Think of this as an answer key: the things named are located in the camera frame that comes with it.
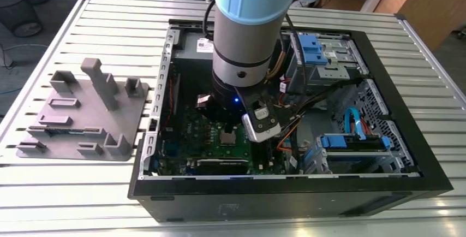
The large black mesh wastebasket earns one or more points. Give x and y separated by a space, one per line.
18 16

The grey metal disk bay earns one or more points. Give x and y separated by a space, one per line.
394 163

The grey metal drive cage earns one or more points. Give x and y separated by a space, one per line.
328 76

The RAM stick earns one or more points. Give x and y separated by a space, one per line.
66 132

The black RAM slot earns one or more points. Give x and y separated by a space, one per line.
269 155
257 155

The silver CPU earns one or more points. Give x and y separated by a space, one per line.
229 138

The white camera black bracket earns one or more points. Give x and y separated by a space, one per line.
261 134

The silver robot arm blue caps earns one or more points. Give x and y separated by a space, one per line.
247 43

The blue plastic drive latch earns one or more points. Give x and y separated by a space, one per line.
314 58
309 43

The grey plastic parts rack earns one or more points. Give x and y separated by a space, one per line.
123 117

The hard disk in blue carrier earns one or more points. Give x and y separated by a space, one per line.
337 142

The brown wooden cabinet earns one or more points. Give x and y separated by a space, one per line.
437 10

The black graphics card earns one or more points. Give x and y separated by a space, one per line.
222 166

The black PC case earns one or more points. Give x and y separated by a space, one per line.
255 201

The green motherboard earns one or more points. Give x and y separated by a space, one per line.
242 149

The grey power supply unit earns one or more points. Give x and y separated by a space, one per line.
189 46

